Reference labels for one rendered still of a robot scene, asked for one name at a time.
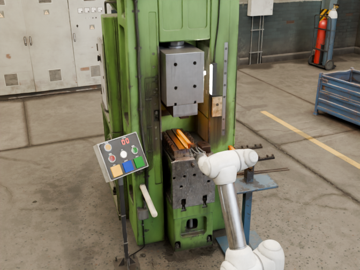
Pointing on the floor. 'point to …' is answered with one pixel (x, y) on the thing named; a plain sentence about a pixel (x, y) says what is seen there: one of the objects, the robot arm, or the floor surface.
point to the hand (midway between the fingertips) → (192, 147)
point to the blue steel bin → (339, 95)
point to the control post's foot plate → (119, 264)
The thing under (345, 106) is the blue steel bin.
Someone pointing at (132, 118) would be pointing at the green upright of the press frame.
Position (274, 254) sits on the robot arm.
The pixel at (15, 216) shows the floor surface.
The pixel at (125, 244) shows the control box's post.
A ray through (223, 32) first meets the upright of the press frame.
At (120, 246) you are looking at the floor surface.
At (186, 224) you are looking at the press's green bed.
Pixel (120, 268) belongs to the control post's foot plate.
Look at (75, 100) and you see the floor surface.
